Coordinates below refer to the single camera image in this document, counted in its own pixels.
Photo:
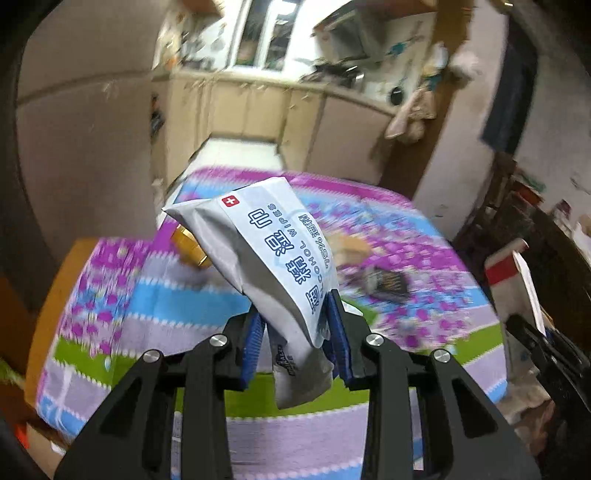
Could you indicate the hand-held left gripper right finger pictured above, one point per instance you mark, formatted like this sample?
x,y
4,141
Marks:
x,y
337,337

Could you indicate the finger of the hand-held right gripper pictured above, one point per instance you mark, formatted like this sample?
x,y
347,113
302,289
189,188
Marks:
x,y
526,330

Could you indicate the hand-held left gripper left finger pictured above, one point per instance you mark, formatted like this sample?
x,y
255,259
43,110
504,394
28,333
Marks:
x,y
251,344

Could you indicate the black snack packet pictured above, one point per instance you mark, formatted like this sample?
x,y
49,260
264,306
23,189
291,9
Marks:
x,y
383,284

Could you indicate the tan sponge block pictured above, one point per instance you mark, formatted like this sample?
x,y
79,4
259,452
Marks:
x,y
348,248

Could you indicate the white wet wipes packet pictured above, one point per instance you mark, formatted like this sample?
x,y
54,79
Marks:
x,y
258,240

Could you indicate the gold foil packet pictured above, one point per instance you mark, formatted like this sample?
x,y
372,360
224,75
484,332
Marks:
x,y
189,244

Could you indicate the red white cardboard box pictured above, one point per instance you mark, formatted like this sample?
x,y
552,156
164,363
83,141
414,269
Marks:
x,y
501,272

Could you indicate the dark wooden dining table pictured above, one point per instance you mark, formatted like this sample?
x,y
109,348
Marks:
x,y
554,258

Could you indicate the dark blue curtained window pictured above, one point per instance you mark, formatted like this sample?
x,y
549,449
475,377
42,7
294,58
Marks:
x,y
508,101

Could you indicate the hanging plastic bags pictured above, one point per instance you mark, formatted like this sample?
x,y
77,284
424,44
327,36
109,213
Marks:
x,y
411,115

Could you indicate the beige kitchen cabinets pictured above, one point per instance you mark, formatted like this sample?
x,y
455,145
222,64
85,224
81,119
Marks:
x,y
240,106

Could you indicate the black hanging pan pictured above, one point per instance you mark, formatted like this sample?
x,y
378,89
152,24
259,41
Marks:
x,y
396,94

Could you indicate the black wok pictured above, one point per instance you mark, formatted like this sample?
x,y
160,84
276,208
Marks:
x,y
339,74

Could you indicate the white plastic bag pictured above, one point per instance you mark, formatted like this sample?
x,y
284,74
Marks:
x,y
466,62

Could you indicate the steel range hood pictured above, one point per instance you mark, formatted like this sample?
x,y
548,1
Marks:
x,y
346,37

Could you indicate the kitchen window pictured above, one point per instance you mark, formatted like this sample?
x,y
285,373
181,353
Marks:
x,y
265,37

